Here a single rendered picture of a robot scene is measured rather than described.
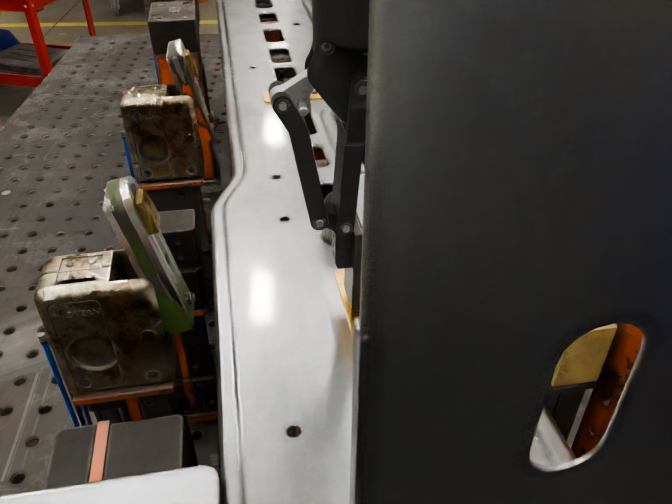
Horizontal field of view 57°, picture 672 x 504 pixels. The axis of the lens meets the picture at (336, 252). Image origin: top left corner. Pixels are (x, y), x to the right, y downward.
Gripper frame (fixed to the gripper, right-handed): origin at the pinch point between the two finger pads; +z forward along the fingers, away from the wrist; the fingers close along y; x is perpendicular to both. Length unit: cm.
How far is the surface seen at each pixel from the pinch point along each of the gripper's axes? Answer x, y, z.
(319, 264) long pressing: -8.5, 2.4, 6.6
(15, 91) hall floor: -319, 125, 107
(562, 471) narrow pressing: 26.7, 1.5, -13.9
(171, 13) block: -80, 17, 4
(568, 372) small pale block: 9.6, -11.7, 3.8
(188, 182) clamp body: -37.7, 15.2, 13.7
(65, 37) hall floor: -411, 113, 107
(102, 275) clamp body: -4.4, 19.8, 2.0
